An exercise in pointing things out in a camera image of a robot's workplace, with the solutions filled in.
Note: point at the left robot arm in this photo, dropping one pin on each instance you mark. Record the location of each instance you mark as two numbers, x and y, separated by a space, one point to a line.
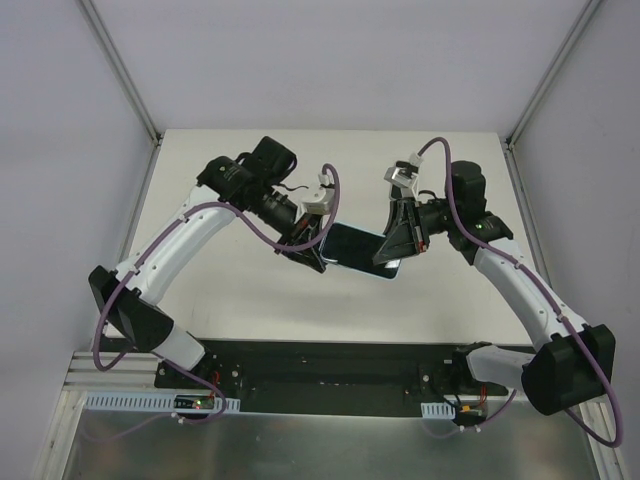
249 188

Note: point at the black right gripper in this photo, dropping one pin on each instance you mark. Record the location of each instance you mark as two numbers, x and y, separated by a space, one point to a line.
413 228

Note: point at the white cable duct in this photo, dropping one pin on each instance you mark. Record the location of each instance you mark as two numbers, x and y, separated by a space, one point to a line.
437 411
153 403

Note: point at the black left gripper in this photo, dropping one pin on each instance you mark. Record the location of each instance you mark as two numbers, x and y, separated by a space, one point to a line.
300 238

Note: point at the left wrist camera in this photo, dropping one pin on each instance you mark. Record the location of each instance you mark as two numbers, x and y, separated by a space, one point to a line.
320 199

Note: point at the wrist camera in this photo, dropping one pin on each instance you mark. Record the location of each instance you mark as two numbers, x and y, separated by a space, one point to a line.
403 178
320 199

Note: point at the aluminium extrusion rail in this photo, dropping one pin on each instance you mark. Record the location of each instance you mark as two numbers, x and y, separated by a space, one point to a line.
134 371

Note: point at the right aluminium frame post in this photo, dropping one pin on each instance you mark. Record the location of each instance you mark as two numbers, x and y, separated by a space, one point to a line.
578 29

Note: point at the light blue phone case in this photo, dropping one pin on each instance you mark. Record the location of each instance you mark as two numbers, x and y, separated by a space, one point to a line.
387 272

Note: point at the right white cable duct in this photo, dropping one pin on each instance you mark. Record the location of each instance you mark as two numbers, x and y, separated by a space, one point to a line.
437 411

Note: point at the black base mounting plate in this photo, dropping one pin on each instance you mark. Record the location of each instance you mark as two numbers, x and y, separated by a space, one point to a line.
350 379

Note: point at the aluminium frame post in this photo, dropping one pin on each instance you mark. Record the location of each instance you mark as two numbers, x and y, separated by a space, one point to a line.
578 29
118 68

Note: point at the left white cable duct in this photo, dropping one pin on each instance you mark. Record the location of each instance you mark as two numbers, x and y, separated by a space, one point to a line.
153 403

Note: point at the black smartphone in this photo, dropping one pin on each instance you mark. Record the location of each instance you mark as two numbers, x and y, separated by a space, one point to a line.
355 247

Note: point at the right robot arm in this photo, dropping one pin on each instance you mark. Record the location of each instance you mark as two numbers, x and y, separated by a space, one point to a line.
570 360

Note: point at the left aluminium frame post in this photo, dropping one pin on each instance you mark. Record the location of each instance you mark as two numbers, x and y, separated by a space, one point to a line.
118 68

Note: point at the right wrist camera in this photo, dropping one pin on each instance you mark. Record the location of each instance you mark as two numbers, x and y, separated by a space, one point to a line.
403 178

